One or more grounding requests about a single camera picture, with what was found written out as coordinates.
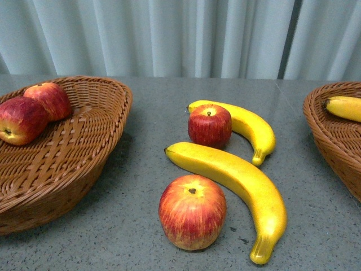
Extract yellow banana in right basket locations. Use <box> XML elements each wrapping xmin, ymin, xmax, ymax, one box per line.
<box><xmin>325</xmin><ymin>96</ymin><xmax>361</xmax><ymax>122</ymax></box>

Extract white pleated curtain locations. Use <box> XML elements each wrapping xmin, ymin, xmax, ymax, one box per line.
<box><xmin>1</xmin><ymin>1</ymin><xmax>360</xmax><ymax>81</ymax></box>

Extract right brown wicker basket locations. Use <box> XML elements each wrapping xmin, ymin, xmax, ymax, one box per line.
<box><xmin>303</xmin><ymin>81</ymin><xmax>360</xmax><ymax>200</ymax></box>

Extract brown wicker basket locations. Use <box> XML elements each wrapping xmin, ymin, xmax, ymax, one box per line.
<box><xmin>303</xmin><ymin>81</ymin><xmax>360</xmax><ymax>200</ymax></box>
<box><xmin>1</xmin><ymin>76</ymin><xmax>133</xmax><ymax>235</ymax></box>

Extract large yellow banana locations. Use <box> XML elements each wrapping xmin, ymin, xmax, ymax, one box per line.
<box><xmin>164</xmin><ymin>142</ymin><xmax>287</xmax><ymax>265</ymax></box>

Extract red apple rear basket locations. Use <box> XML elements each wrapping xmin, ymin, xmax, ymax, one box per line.
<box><xmin>23</xmin><ymin>82</ymin><xmax>72</xmax><ymax>122</ymax></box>

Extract large red yellow apple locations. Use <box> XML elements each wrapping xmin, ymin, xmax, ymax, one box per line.
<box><xmin>158</xmin><ymin>174</ymin><xmax>227</xmax><ymax>251</ymax></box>

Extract red yellow apple lying sideways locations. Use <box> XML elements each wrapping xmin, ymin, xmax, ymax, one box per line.
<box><xmin>1</xmin><ymin>96</ymin><xmax>49</xmax><ymax>146</ymax></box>

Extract small yellow banana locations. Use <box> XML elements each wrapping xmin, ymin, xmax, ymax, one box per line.
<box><xmin>187</xmin><ymin>100</ymin><xmax>276</xmax><ymax>166</ymax></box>

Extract left brown wicker basket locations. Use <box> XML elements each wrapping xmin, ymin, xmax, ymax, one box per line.
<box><xmin>1</xmin><ymin>76</ymin><xmax>133</xmax><ymax>235</ymax></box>

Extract small dark red apple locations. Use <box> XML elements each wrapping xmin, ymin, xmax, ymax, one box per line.
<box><xmin>188</xmin><ymin>103</ymin><xmax>232</xmax><ymax>149</ymax></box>

